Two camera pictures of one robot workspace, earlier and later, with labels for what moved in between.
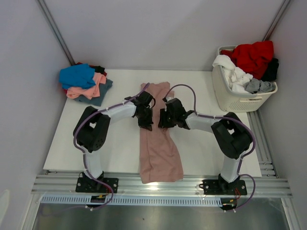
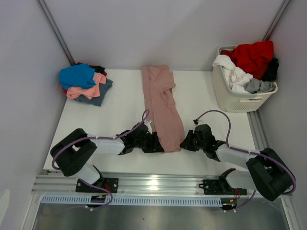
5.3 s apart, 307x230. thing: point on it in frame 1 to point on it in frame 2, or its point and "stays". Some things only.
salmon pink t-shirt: [92, 91] stays
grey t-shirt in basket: [256, 86] stays
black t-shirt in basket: [270, 73] stays
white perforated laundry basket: [231, 101] stays
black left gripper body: [145, 120] to [140, 143]
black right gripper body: [168, 120] to [202, 144]
